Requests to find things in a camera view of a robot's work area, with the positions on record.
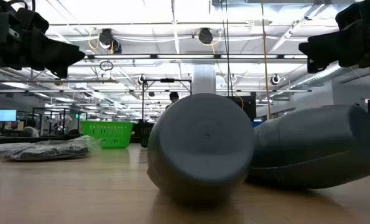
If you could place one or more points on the green plastic basket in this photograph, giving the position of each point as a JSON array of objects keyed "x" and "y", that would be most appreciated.
[{"x": 108, "y": 134}]

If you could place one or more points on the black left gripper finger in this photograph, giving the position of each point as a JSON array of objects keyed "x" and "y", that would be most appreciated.
[{"x": 51, "y": 54}]

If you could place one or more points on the white building column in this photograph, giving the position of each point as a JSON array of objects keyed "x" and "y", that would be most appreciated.
[{"x": 204, "y": 79}]

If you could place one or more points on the black metal frame stand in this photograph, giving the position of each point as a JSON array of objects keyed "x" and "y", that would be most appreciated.
[{"x": 143, "y": 99}]

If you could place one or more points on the grey-blue travel bottle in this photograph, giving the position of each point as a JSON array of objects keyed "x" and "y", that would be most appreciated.
[
  {"x": 315, "y": 146},
  {"x": 200, "y": 146}
]

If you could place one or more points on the black monitor back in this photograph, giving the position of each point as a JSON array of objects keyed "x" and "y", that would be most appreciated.
[{"x": 245, "y": 107}]

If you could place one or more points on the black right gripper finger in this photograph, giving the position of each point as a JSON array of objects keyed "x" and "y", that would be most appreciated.
[{"x": 334, "y": 46}]

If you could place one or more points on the black plastic basket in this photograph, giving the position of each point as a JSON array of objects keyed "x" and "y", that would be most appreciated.
[{"x": 146, "y": 135}]

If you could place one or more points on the clear bag with dark item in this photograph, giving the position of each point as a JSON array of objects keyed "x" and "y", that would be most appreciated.
[
  {"x": 54, "y": 152},
  {"x": 1, "y": 149}
]

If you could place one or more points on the blue plastic basket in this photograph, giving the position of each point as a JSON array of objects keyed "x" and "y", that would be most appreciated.
[{"x": 257, "y": 124}]

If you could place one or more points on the lit computer monitor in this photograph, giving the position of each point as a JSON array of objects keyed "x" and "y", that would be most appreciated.
[{"x": 5, "y": 115}]

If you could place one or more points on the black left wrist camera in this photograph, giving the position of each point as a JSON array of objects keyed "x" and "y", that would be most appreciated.
[{"x": 32, "y": 20}]

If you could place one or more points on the person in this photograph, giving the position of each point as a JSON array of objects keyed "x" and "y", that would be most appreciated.
[
  {"x": 31, "y": 130},
  {"x": 173, "y": 98}
]

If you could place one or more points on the long ceiling light bar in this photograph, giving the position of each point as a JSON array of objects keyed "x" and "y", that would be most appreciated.
[{"x": 184, "y": 56}]

